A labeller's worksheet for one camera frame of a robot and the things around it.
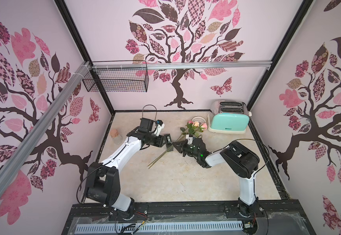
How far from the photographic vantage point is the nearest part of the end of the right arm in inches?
29.7

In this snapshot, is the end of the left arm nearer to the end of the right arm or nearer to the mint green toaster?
the end of the right arm

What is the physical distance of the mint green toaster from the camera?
0.99m

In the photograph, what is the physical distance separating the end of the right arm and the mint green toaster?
289mm

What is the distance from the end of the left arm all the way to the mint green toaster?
0.43m

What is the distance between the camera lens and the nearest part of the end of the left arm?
0.63 m
